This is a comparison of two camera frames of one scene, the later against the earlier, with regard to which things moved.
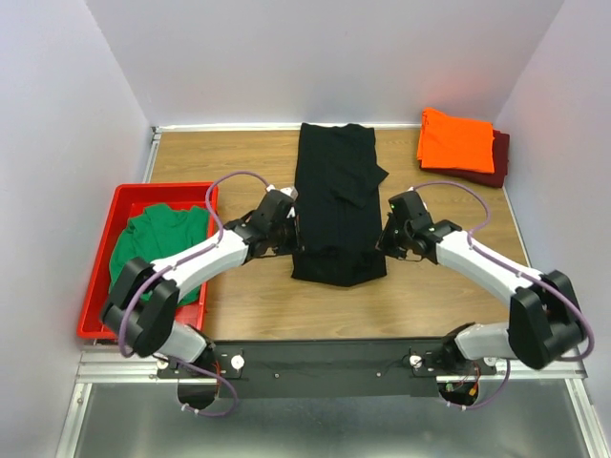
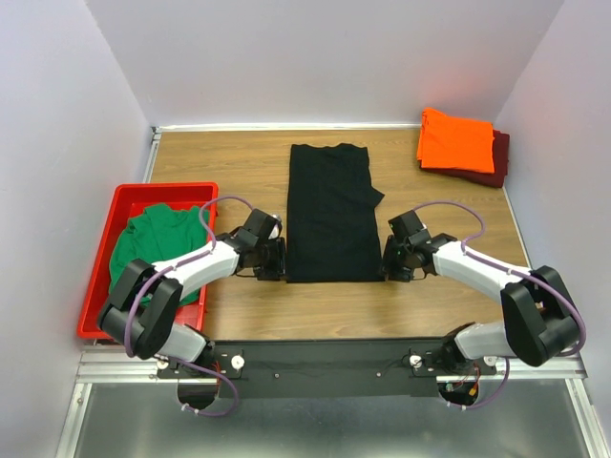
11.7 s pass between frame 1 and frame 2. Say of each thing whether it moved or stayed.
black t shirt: moved
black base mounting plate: stayed
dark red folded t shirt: stayed
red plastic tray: stayed
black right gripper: moved
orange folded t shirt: stayed
